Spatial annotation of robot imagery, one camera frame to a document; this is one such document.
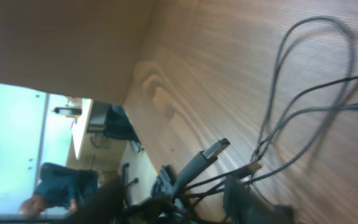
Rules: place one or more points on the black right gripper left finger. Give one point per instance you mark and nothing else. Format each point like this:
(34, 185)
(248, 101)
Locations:
(103, 207)

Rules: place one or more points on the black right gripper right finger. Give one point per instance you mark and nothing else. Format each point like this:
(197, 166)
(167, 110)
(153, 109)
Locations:
(243, 207)

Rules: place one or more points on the person in dark shirt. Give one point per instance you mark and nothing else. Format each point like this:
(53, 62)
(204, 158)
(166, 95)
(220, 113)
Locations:
(60, 186)

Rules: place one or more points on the white background desk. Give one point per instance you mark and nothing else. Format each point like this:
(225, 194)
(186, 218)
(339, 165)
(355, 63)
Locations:
(80, 128)

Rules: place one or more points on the black office chair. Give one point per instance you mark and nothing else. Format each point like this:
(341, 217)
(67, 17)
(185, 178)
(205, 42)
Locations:
(110, 121)

